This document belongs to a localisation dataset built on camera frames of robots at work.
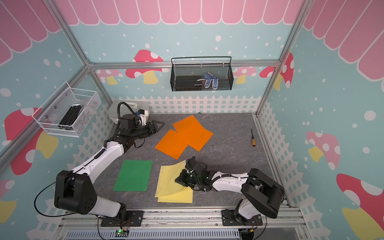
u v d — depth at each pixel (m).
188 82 0.92
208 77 0.88
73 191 0.43
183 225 0.74
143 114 0.77
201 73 0.94
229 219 0.74
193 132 1.09
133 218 0.74
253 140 1.03
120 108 0.65
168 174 0.90
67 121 0.67
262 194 0.43
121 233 0.73
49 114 0.65
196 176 0.65
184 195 0.79
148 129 0.74
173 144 1.05
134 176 0.88
